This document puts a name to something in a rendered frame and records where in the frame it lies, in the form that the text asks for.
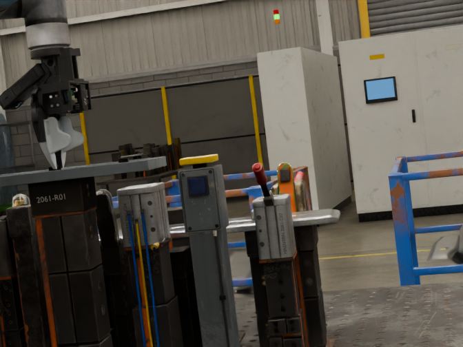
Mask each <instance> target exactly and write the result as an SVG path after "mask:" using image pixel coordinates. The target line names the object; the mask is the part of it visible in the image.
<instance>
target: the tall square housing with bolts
mask: <svg viewBox="0 0 463 347"><path fill-rule="evenodd" d="M116 192H117V197H118V203H119V213H120V219H121V230H122V236H123V246H124V247H123V250H124V251H127V254H128V260H129V265H130V275H131V281H132V292H133V298H134V305H137V306H136V307H134V308H133V309H132V312H133V318H134V329H135V334H136V345H137V347H184V346H183V336H182V329H181V319H180V313H179V307H178V296H177V295H175V292H174V282H173V276H172V265H171V259H170V253H169V242H171V241H172V238H171V236H170V230H169V220H168V214H167V203H166V197H165V185H164V182H157V183H151V184H144V185H132V186H128V187H124V188H122V189H118V190H117V191H116ZM166 237H169V239H168V240H166V241H165V243H164V244H162V245H159V247H158V248H157V249H156V250H151V248H150V247H151V246H152V245H153V244H154V243H156V242H162V241H163V238H166Z"/></svg>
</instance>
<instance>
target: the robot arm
mask: <svg viewBox="0 0 463 347"><path fill-rule="evenodd" d="M19 18H24V20H25V30H26V36H27V42H28V49H29V50H31V52H30V58H31V59H32V60H41V63H37V64H36V65H35V66H34V67H33V68H31V69H30V70H29V71H28V72H27V73H25V74H24V75H23V76H22V77H21V78H20V79H19V80H18V81H17V82H15V83H14V84H13V85H12V86H11V87H9V88H8V89H7V90H6V91H4V92H3V93H2V94H1V95H0V106H1V107H2V109H3V110H5V109H11V110H14V109H17V108H18V107H20V106H21V105H22V104H23V103H24V102H25V101H26V100H27V99H29V98H30V97H31V99H32V100H31V103H30V104H31V109H32V111H31V115H32V125H33V127H34V132H35V134H36V137H37V140H38V142H39V144H40V146H41V149H42V151H43V153H44V154H45V157H46V158H47V160H48V162H49V163H50V165H51V167H52V168H53V169H57V165H58V166H61V168H64V164H65V157H66V152H67V151H69V150H71V149H74V148H75V147H78V146H80V145H82V144H83V142H84V136H83V134H82V133H80V132H77V131H75V130H73V128H72V124H71V120H70V119H69V118H68V117H67V116H66V114H69V113H71V114H78V113H83V112H84V111H88V110H89V109H92V103H91V97H90V86H89V81H84V79H82V78H79V73H78V67H77V61H76V57H77V56H80V55H81V52H80V48H75V49H74V48H68V47H69V46H70V35H69V29H68V19H67V13H66V6H65V0H0V19H19ZM86 90H88V100H89V104H88V102H87V96H86ZM48 116H49V118H47V117H48Z"/></svg>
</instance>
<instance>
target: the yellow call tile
mask: <svg viewBox="0 0 463 347"><path fill-rule="evenodd" d="M217 160H218V154H212V155H205V156H194V157H187V158H182V159H180V160H179V164H180V166H183V165H192V167H193V169H196V168H202V167H207V163H208V162H214V161H217Z"/></svg>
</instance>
